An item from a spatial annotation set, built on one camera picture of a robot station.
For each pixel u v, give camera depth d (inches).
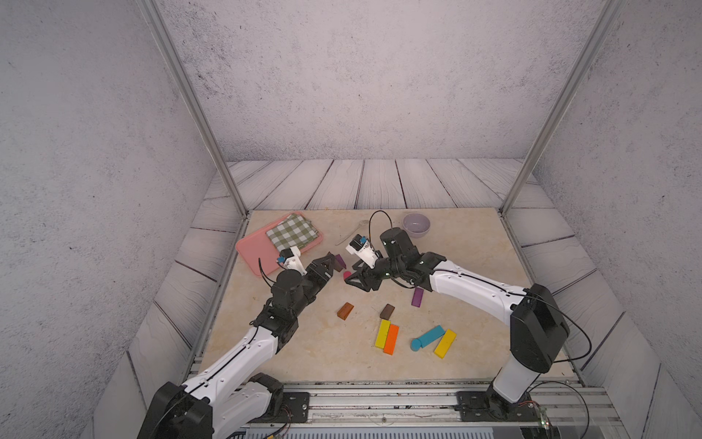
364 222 45.7
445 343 33.2
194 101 34.1
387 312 35.7
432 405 29.3
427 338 33.5
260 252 43.6
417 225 43.8
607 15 27.8
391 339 33.5
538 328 17.7
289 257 28.4
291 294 23.4
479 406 28.6
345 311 35.8
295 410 28.7
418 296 36.7
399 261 25.3
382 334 33.8
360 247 27.5
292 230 44.9
